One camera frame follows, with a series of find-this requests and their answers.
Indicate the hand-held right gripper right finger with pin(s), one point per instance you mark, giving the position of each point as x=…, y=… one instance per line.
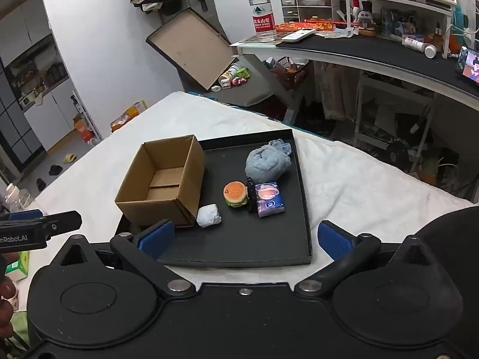
x=335, y=241

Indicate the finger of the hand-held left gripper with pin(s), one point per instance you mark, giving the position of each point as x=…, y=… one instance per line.
x=24, y=215
x=61, y=224

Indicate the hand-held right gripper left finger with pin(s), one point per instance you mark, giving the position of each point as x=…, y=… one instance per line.
x=157, y=237

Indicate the white paper ball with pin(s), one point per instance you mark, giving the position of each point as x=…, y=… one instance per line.
x=208, y=215

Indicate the brown cardboard box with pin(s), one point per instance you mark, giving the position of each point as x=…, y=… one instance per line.
x=187, y=179

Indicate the black tray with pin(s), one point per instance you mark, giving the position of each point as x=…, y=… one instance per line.
x=262, y=239

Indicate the blue tissue packet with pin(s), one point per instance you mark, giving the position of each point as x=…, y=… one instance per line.
x=269, y=200

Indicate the burger toy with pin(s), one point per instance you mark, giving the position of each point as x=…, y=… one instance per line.
x=235, y=192

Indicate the grey-blue plush towel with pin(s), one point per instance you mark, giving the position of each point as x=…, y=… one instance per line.
x=262, y=164

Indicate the small blue fuzzy cloth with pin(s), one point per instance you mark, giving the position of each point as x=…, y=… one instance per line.
x=281, y=146

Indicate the person's left hand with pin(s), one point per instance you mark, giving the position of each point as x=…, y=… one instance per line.
x=6, y=306

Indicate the clear plastic bottle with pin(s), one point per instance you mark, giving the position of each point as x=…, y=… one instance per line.
x=15, y=199

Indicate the green white carton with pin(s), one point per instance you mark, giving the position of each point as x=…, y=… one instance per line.
x=20, y=267

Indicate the black slipper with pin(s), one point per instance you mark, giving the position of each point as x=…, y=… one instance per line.
x=55, y=169
x=41, y=183

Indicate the yellow slipper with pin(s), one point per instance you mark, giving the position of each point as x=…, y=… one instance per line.
x=69, y=157

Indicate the light green cloth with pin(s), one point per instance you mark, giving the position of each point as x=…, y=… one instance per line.
x=18, y=329

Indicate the orange paper bag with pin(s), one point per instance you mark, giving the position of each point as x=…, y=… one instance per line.
x=85, y=131

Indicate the white cabinet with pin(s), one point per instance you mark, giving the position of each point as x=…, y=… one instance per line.
x=52, y=119

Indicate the white metal rack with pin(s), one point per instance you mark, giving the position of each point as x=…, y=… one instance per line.
x=89, y=116

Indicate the white storage shelf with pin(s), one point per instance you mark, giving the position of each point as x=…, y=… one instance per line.
x=389, y=119

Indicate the pale printed bag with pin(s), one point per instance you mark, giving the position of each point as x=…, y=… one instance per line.
x=335, y=89

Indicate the red small toys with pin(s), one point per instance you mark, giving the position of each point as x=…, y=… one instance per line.
x=239, y=80

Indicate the white green small bottle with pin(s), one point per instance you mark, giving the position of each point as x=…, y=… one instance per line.
x=229, y=73

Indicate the green small toy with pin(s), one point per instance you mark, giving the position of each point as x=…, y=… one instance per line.
x=243, y=72

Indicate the black top desk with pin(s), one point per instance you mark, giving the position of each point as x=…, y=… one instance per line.
x=374, y=54

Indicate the flat brown cardboard lid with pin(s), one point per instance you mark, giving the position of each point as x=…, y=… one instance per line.
x=191, y=45

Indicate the white remote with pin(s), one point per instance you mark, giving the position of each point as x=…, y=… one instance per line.
x=297, y=35

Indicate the white pill bottle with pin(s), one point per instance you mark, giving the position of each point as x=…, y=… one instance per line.
x=413, y=44

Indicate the white jar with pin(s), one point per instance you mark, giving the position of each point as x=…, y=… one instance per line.
x=430, y=51

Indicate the red orange flat packet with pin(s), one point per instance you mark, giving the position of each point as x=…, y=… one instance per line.
x=307, y=26

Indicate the phone with lit screen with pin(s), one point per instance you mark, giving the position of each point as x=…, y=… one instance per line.
x=469, y=63

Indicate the figurine with black hat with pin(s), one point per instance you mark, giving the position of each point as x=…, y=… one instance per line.
x=366, y=17

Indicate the grey drawer organiser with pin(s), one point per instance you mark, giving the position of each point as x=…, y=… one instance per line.
x=303, y=7

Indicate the water bottle with red label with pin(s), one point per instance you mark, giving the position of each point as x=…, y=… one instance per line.
x=262, y=11

